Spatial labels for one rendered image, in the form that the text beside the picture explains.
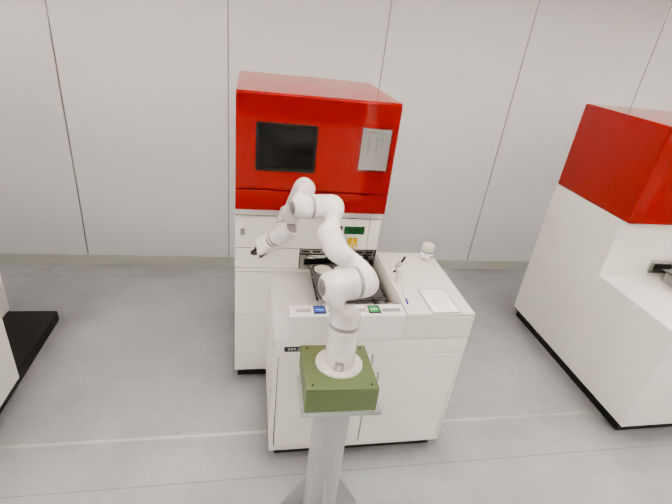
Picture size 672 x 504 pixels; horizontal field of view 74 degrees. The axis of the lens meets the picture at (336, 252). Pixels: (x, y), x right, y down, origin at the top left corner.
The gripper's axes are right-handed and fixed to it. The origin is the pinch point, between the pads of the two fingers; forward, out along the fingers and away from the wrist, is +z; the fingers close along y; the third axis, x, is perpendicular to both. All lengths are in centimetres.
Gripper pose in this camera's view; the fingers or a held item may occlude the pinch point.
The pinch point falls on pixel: (254, 252)
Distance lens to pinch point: 243.2
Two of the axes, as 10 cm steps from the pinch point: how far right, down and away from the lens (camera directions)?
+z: -6.9, 3.9, 6.0
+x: 7.0, 1.8, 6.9
